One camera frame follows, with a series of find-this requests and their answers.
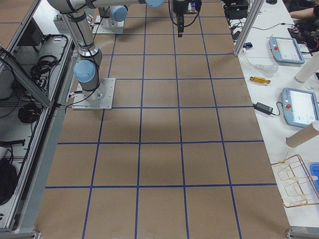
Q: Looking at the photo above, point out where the side aluminium frame rail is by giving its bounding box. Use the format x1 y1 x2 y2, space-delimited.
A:
0 47 53 108

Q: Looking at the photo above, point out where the teach pendant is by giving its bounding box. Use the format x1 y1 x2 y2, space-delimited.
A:
281 88 319 127
269 37 305 65

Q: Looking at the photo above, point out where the black power adapter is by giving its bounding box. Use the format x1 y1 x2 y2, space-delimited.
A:
253 102 273 115

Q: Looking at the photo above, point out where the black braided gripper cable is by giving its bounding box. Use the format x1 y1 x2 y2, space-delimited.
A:
168 0 201 27

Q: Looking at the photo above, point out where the white light bulb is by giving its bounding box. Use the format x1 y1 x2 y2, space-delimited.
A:
254 64 278 74

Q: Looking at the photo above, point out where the yellow brass tool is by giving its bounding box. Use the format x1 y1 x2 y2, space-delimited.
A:
249 77 271 84

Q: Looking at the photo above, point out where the near cardboard tube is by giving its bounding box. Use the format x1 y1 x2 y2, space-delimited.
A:
286 120 319 148

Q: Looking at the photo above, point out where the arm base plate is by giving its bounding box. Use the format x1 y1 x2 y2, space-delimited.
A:
71 78 116 110
92 15 125 35

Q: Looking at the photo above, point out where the aluminium frame post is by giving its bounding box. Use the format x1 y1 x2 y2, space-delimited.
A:
233 0 264 57

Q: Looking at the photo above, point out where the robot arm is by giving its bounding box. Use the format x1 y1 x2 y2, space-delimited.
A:
98 5 128 29
48 0 163 110

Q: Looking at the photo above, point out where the far teach pendant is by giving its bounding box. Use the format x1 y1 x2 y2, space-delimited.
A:
269 37 305 65

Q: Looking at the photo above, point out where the near teach pendant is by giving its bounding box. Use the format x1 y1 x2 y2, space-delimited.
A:
281 88 319 127

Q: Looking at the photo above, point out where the blue small gadget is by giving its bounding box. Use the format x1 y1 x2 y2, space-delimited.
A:
243 42 253 49

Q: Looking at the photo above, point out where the blue plastic box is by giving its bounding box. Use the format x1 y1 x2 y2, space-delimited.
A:
309 163 319 192

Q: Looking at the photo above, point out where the gold wire rack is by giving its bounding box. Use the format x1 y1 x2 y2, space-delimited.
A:
271 154 319 208

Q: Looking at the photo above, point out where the black cable coil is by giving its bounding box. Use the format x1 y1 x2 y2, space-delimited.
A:
17 101 40 125

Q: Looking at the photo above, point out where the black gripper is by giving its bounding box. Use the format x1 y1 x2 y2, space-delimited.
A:
172 0 187 38

